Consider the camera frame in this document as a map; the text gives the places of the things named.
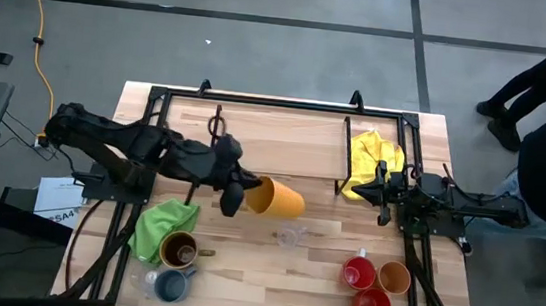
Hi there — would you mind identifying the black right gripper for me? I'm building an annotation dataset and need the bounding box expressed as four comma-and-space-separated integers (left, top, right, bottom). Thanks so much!
348, 156, 408, 230

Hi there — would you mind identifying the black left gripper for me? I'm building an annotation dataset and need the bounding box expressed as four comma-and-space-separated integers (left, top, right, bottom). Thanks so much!
206, 131, 269, 222

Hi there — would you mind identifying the yellow plastic tumbler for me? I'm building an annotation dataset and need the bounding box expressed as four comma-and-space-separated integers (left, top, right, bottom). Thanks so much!
242, 174, 310, 222

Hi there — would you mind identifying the clear plastic handled cup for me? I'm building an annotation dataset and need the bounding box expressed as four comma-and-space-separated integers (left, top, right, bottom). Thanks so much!
274, 222, 310, 252

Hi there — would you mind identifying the small red mug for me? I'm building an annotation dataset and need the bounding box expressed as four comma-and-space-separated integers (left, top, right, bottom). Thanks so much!
339, 246, 380, 292

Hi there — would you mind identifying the tan plastic cup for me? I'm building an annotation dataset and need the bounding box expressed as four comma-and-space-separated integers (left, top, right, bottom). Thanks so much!
375, 259, 414, 297

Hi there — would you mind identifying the green brown ceramic mug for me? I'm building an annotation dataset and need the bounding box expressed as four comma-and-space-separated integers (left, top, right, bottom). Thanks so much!
156, 228, 219, 274

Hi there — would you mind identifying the blue grey mug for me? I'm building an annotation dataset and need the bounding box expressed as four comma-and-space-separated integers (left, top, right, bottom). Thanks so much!
152, 262, 199, 306

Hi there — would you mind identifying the wooden shelf with black legs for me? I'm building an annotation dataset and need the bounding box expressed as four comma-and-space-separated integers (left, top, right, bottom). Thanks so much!
201, 101, 358, 198

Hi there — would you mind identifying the yellow cloth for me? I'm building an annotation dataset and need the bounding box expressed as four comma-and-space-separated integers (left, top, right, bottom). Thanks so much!
340, 127, 410, 206

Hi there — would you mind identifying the green cloth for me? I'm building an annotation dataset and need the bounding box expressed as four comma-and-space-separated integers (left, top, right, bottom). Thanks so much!
125, 194, 202, 270

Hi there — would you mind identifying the white printed paper sheet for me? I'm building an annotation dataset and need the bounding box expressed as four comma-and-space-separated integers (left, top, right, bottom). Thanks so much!
32, 174, 87, 230

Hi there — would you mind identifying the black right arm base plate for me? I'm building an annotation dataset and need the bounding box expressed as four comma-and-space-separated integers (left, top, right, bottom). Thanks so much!
393, 192, 471, 242

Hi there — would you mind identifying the black metal table frame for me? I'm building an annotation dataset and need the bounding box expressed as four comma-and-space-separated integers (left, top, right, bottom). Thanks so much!
50, 62, 498, 306

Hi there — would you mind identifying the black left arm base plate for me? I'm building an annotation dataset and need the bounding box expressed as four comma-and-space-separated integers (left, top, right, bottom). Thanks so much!
69, 158, 156, 208

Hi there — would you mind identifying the brown hose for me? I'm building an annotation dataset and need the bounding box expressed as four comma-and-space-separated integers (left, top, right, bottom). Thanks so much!
62, 196, 107, 294

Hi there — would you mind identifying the yellow cable plug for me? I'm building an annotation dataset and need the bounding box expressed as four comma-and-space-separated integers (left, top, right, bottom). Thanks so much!
33, 130, 59, 151

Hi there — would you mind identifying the black stand frame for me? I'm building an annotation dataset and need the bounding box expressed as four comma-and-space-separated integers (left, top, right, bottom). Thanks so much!
0, 185, 78, 306

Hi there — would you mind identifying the black floor cable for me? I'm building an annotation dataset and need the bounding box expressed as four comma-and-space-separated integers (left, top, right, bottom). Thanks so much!
0, 110, 65, 164

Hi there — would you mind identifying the yellow power cable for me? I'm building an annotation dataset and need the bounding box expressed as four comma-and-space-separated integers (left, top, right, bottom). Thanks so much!
0, 0, 66, 121

